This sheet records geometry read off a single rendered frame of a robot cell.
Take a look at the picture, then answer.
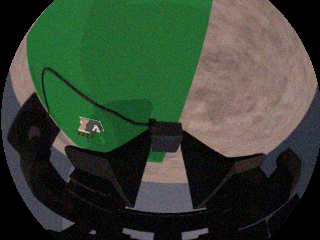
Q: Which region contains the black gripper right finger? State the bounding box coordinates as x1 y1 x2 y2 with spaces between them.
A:
180 131 267 209

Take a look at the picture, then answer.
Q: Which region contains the green circuit board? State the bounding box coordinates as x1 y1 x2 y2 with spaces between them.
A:
27 0 213 152

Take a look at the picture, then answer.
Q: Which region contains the black cable with plug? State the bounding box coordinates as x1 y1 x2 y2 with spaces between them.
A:
41 68 184 152

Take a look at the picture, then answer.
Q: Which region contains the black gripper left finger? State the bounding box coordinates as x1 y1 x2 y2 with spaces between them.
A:
64 128 151 208

